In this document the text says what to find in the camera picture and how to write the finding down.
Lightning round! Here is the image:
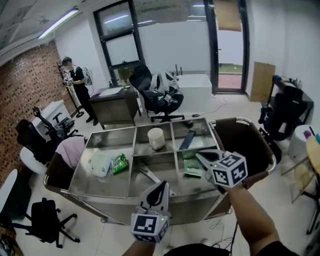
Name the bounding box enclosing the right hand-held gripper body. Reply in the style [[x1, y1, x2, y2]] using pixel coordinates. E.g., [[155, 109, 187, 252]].
[[206, 150, 249, 194]]

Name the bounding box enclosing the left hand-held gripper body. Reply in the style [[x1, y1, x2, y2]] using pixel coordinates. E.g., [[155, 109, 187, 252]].
[[130, 206, 172, 244]]

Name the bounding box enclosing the dark blue bar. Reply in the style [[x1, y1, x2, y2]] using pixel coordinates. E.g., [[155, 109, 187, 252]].
[[178, 129, 197, 151]]

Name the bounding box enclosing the green snack packet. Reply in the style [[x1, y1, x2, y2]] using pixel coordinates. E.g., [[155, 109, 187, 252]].
[[110, 152, 129, 176]]

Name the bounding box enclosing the white cylindrical cup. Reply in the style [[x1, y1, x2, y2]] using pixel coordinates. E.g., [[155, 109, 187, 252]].
[[147, 127, 167, 151]]

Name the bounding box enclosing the steel compartment tray table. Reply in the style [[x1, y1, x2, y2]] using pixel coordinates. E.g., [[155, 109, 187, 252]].
[[42, 115, 278, 226]]

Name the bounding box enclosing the person's left forearm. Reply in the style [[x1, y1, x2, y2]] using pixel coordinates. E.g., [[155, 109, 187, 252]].
[[122, 239, 157, 256]]

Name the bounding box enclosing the person's right forearm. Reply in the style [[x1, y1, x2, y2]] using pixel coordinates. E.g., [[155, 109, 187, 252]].
[[223, 183, 281, 251]]

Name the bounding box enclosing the person's shirt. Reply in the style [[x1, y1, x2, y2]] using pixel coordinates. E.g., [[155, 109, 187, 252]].
[[162, 239, 291, 256]]

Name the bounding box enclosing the white low cabinet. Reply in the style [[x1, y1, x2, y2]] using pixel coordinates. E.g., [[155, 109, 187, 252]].
[[174, 72, 214, 114]]

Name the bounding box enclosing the spare hand-held gripper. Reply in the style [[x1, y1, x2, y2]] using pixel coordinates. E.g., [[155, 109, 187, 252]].
[[159, 90, 179, 105]]

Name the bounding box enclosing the white round stool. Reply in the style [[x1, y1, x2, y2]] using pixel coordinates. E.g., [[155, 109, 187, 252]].
[[287, 124, 320, 161]]

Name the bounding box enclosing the wooden stool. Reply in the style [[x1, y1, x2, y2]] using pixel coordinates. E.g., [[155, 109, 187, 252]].
[[290, 163, 317, 204]]

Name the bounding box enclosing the black office chair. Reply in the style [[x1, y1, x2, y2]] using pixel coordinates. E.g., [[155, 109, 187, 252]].
[[10, 197, 82, 249], [258, 92, 309, 142], [15, 119, 56, 166], [128, 64, 186, 124], [44, 112, 80, 141]]

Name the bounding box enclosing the round wooden table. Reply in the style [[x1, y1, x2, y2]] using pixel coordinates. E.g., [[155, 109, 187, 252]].
[[305, 134, 320, 176]]

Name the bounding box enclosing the cardboard sheet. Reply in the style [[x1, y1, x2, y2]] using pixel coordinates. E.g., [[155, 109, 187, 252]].
[[249, 60, 277, 103]]

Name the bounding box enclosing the pink cloth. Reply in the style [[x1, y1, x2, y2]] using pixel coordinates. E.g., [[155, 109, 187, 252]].
[[55, 136, 87, 171]]

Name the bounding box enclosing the black framed glass door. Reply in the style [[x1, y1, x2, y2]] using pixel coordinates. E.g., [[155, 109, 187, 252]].
[[203, 0, 251, 96]]

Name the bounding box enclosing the dark wooden desk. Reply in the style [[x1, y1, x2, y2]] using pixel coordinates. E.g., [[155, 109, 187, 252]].
[[88, 85, 142, 131]]

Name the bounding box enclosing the black shelf rack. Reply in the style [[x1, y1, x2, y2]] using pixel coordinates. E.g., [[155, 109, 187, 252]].
[[267, 74, 315, 124]]

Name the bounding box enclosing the white chair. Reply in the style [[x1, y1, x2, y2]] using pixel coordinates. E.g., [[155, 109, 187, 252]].
[[19, 146, 49, 175], [0, 168, 19, 214]]

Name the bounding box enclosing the white side cabinet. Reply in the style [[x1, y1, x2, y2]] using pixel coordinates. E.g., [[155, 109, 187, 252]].
[[32, 99, 71, 136]]

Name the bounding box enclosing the brown door blind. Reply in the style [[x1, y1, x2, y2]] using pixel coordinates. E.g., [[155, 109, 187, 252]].
[[213, 0, 242, 33]]

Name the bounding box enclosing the black framed window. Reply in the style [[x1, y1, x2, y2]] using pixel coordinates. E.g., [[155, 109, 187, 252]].
[[92, 0, 147, 87]]

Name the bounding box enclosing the long ceiling light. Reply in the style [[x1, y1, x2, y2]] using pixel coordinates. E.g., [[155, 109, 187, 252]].
[[37, 7, 80, 41]]

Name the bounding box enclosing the white floor cable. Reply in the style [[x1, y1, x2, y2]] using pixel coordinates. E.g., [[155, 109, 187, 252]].
[[204, 216, 236, 249]]

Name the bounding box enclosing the white strap harness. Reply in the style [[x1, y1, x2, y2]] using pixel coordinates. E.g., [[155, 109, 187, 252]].
[[149, 70, 180, 92]]

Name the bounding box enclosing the black handle stand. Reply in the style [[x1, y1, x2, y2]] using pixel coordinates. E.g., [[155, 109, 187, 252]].
[[32, 105, 44, 119]]

